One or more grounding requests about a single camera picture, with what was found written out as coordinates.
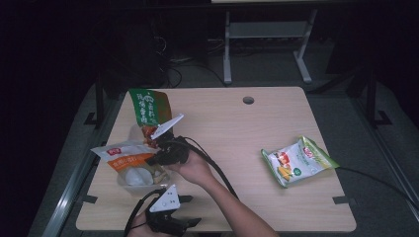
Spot black floor cables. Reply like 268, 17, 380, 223
166, 56, 229, 89

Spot white metal stand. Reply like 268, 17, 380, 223
222, 9, 318, 85

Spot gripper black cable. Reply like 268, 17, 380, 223
123, 188, 166, 237
182, 135, 240, 200

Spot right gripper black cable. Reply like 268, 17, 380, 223
182, 135, 240, 200

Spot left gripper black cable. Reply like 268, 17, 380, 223
123, 188, 166, 237

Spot white and orange snack packet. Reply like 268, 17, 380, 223
90, 140, 171, 188

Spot black stand leg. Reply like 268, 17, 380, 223
83, 75, 107, 129
365, 69, 393, 127

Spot grey metal rail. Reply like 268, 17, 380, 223
42, 141, 108, 237

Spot white and green snack packet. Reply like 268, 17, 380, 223
260, 135, 341, 190

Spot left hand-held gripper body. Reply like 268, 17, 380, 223
145, 184, 191, 237

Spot green and red snack packet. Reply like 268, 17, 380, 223
127, 88, 173, 150

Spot person's left hand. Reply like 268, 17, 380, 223
126, 211, 172, 237

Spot person's right hand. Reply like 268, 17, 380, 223
164, 149, 215, 190

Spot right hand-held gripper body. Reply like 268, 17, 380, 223
150, 113, 192, 167

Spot long black cable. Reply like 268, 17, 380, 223
337, 166, 419, 211

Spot clear plastic container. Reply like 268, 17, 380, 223
117, 122, 173, 198

